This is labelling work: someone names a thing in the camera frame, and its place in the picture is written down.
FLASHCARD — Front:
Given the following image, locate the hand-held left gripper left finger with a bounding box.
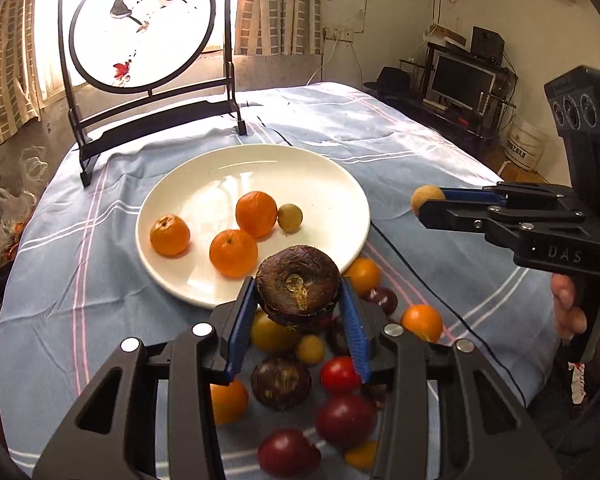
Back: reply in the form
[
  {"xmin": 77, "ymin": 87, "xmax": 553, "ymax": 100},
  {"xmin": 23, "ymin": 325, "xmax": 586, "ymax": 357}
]
[{"xmin": 32, "ymin": 276, "xmax": 258, "ymax": 480}]

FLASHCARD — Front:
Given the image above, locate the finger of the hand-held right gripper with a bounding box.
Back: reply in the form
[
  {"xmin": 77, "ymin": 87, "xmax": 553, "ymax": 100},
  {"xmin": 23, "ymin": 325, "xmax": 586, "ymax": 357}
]
[
  {"xmin": 417, "ymin": 199, "xmax": 586, "ymax": 233},
  {"xmin": 440, "ymin": 181, "xmax": 576, "ymax": 211}
]

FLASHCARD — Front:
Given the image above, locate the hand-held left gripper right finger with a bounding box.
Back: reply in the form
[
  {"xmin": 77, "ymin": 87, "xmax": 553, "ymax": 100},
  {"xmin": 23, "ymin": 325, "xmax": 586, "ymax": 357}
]
[{"xmin": 337, "ymin": 276, "xmax": 563, "ymax": 480}]

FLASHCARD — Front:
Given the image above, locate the yellow cherry tomato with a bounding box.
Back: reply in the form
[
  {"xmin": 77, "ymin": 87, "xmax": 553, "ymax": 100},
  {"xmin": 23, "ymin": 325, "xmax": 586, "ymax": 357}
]
[
  {"xmin": 250, "ymin": 310, "xmax": 301, "ymax": 353},
  {"xmin": 344, "ymin": 441, "xmax": 379, "ymax": 471}
]

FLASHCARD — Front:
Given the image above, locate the tan longan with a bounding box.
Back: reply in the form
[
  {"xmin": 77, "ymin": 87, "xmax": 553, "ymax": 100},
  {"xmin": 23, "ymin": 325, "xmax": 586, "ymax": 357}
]
[
  {"xmin": 277, "ymin": 203, "xmax": 302, "ymax": 233},
  {"xmin": 295, "ymin": 335, "xmax": 326, "ymax": 366},
  {"xmin": 411, "ymin": 185, "xmax": 446, "ymax": 217}
]

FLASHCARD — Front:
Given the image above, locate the dark red plum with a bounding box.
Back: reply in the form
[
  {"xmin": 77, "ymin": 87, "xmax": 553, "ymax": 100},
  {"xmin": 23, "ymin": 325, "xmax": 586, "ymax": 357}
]
[
  {"xmin": 257, "ymin": 429, "xmax": 322, "ymax": 477},
  {"xmin": 315, "ymin": 394, "xmax": 378, "ymax": 451},
  {"xmin": 362, "ymin": 287, "xmax": 399, "ymax": 317}
]

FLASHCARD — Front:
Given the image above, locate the red cherry tomato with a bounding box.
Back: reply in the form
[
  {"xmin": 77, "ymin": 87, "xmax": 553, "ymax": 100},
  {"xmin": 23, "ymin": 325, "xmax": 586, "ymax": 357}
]
[{"xmin": 320, "ymin": 356, "xmax": 363, "ymax": 395}]

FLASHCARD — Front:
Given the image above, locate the orange tangerine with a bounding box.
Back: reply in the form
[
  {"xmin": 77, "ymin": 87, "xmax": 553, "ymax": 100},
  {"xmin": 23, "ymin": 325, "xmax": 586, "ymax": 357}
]
[
  {"xmin": 210, "ymin": 379, "xmax": 250, "ymax": 427},
  {"xmin": 235, "ymin": 191, "xmax": 279, "ymax": 239},
  {"xmin": 209, "ymin": 229, "xmax": 259, "ymax": 278},
  {"xmin": 400, "ymin": 304, "xmax": 444, "ymax": 343},
  {"xmin": 150, "ymin": 214, "xmax": 191, "ymax": 257},
  {"xmin": 344, "ymin": 257, "xmax": 382, "ymax": 297}
]

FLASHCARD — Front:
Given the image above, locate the dark brown water chestnut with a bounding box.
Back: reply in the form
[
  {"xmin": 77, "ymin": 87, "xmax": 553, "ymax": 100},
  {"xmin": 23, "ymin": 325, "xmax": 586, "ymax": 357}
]
[
  {"xmin": 251, "ymin": 357, "xmax": 312, "ymax": 411},
  {"xmin": 255, "ymin": 245, "xmax": 341, "ymax": 333}
]

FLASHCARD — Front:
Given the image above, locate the white round plate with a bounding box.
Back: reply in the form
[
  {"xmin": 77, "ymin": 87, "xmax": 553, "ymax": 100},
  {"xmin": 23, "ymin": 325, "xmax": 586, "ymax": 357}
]
[{"xmin": 135, "ymin": 144, "xmax": 371, "ymax": 308}]

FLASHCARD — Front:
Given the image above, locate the person's right hand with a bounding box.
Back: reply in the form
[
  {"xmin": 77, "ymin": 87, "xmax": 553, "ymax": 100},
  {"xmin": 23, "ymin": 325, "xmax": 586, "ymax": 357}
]
[{"xmin": 550, "ymin": 275, "xmax": 588, "ymax": 341}]

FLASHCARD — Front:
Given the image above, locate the white plastic bucket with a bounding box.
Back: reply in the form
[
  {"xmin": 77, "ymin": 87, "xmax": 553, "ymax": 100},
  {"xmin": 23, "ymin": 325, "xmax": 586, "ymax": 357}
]
[{"xmin": 500, "ymin": 115, "xmax": 551, "ymax": 171}]

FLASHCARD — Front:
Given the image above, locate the black media stand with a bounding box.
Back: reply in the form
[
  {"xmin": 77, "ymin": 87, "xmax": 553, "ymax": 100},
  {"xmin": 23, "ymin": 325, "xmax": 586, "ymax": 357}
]
[{"xmin": 365, "ymin": 42, "xmax": 518, "ymax": 158}]

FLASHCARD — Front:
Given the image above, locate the blue striped tablecloth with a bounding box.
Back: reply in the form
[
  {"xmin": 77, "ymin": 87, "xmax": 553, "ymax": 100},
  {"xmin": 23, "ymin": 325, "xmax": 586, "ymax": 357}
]
[{"xmin": 0, "ymin": 82, "xmax": 573, "ymax": 480}]

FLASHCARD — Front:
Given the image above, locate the silver computer monitor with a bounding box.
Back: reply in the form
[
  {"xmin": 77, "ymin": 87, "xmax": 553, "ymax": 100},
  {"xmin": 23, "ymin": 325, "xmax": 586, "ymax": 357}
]
[{"xmin": 427, "ymin": 52, "xmax": 496, "ymax": 111}]

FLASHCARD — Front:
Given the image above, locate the black hat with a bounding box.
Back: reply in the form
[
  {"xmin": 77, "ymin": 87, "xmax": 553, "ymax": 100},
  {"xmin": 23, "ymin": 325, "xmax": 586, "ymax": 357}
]
[{"xmin": 375, "ymin": 67, "xmax": 413, "ymax": 93}]

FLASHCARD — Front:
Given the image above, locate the black speaker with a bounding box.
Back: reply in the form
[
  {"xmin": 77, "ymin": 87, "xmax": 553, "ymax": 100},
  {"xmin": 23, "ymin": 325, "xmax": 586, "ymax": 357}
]
[{"xmin": 470, "ymin": 26, "xmax": 505, "ymax": 63}]

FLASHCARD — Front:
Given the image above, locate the white paper scrap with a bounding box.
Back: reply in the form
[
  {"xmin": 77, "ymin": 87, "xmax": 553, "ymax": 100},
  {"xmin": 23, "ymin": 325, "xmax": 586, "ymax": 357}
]
[{"xmin": 570, "ymin": 362, "xmax": 588, "ymax": 404}]

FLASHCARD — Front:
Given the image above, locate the white plastic bag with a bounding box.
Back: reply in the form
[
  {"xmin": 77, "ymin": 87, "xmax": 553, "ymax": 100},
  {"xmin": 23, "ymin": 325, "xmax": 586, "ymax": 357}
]
[
  {"xmin": 20, "ymin": 147, "xmax": 49, "ymax": 187},
  {"xmin": 0, "ymin": 187, "xmax": 37, "ymax": 266}
]

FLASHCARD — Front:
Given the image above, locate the checkered beige curtain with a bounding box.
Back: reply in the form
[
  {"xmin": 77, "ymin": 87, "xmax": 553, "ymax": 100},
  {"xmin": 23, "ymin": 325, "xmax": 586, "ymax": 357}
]
[
  {"xmin": 0, "ymin": 0, "xmax": 46, "ymax": 148},
  {"xmin": 232, "ymin": 0, "xmax": 326, "ymax": 56}
]

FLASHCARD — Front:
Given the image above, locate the bird painting table screen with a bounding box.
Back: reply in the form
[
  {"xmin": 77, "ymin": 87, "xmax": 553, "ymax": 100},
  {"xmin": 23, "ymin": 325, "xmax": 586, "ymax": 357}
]
[{"xmin": 59, "ymin": 0, "xmax": 248, "ymax": 188}]

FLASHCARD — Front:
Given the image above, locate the thin black cable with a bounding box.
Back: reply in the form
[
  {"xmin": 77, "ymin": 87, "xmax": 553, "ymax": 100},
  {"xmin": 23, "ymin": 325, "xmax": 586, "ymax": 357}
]
[{"xmin": 367, "ymin": 220, "xmax": 528, "ymax": 408}]

